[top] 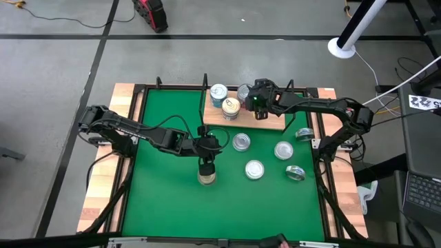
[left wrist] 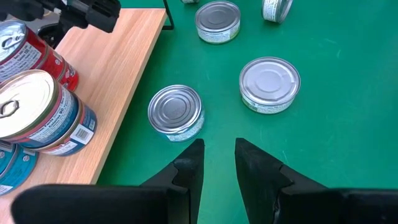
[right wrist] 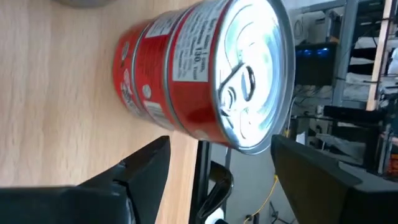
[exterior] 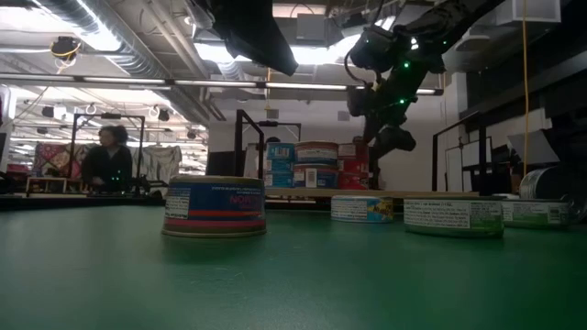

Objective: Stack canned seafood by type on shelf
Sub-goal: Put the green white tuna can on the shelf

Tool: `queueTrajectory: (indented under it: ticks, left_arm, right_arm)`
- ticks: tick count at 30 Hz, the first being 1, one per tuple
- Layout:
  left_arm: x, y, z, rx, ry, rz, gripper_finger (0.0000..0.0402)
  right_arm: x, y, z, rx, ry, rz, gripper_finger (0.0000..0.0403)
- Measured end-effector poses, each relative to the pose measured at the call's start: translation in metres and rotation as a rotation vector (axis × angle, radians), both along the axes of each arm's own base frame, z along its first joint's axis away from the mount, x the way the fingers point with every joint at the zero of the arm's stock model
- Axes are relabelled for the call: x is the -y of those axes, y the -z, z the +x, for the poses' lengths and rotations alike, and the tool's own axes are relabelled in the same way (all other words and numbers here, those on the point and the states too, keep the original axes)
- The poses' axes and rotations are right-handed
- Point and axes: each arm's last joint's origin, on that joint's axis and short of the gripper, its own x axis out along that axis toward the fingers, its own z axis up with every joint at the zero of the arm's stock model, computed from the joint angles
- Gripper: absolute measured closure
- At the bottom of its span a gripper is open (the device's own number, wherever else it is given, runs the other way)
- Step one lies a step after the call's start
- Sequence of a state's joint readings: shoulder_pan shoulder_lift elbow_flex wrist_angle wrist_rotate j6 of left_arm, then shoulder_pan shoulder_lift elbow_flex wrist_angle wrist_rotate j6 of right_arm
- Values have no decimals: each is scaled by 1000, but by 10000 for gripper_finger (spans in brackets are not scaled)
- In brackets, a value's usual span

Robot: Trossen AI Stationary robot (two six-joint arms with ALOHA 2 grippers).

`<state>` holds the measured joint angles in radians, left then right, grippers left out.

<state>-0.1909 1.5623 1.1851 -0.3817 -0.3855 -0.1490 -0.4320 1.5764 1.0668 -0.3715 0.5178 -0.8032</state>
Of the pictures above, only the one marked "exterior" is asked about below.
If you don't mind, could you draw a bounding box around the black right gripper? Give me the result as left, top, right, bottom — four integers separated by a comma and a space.
352, 25, 430, 190

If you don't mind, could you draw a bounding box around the red label seafood can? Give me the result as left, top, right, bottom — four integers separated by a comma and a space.
338, 143, 370, 160
338, 159, 370, 174
338, 172, 370, 191

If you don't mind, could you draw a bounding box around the green label seafood can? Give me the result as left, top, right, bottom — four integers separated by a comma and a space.
501, 198, 571, 230
518, 165, 587, 225
403, 195, 505, 239

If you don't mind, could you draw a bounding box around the long ceiling light bar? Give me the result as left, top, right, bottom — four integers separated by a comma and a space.
0, 72, 444, 96

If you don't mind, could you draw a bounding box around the white board panel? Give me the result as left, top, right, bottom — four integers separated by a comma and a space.
444, 137, 481, 193

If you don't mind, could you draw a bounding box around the black square cabinet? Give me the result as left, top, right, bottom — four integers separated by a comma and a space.
205, 149, 238, 190

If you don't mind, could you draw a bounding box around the grey angled panel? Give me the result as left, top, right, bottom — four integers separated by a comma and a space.
506, 127, 561, 166

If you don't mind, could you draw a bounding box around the green table mat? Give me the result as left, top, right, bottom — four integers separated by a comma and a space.
0, 203, 587, 330

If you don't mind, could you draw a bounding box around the grey draped cloth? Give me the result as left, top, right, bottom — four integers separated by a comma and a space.
130, 145, 183, 187

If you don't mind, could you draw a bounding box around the black yellow ceiling reel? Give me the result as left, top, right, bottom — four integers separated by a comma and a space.
49, 35, 83, 63

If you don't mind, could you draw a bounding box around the white ceiling unit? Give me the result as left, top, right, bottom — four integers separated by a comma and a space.
495, 0, 562, 25

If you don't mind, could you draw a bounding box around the person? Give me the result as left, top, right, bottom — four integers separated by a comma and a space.
81, 124, 134, 194

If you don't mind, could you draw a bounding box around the colourful patterned quilt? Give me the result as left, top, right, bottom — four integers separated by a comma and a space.
30, 141, 91, 181

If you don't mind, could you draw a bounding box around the low wooden bench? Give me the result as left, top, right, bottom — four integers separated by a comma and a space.
25, 176, 88, 194

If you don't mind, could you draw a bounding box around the wooden shelf with black frame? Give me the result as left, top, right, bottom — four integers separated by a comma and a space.
234, 108, 487, 216

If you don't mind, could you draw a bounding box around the silver ribbed air duct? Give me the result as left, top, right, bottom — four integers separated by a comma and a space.
43, 0, 212, 127

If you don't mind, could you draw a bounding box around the black background rack frame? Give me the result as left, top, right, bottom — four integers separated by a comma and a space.
68, 112, 147, 196

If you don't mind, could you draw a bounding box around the black metal table frame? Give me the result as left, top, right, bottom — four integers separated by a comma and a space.
0, 192, 331, 213

